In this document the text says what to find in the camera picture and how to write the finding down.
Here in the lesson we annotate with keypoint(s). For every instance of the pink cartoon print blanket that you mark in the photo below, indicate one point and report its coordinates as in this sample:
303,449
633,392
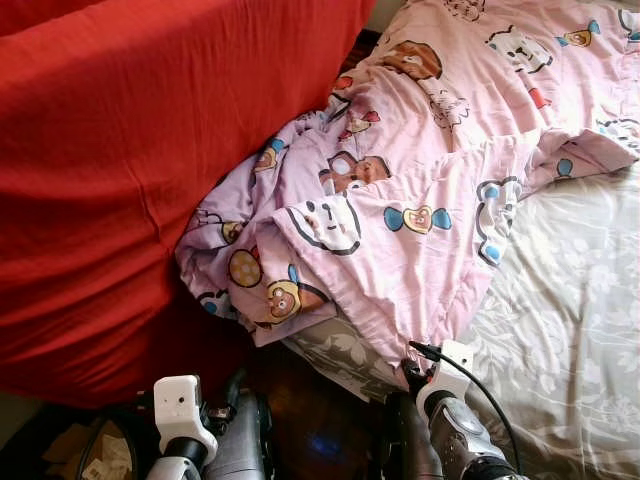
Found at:
430,130

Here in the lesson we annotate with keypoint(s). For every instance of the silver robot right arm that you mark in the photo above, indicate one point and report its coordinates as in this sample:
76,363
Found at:
465,440

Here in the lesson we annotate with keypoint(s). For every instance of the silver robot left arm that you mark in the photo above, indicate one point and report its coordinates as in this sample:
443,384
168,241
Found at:
175,468

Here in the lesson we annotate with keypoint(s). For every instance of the grey robot left leg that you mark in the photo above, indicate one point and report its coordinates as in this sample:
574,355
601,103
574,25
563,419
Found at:
250,455

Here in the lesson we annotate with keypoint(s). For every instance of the brown cardboard box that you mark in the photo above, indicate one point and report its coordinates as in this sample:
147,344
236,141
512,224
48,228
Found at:
100,460

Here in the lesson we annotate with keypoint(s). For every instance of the beige floral bed sheet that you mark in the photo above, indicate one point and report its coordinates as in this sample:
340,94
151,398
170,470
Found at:
570,330

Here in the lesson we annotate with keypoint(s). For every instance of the red fabric cushion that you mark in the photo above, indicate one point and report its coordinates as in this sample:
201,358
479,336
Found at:
130,180

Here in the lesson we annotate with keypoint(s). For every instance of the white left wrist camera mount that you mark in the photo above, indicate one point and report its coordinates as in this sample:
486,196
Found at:
180,415

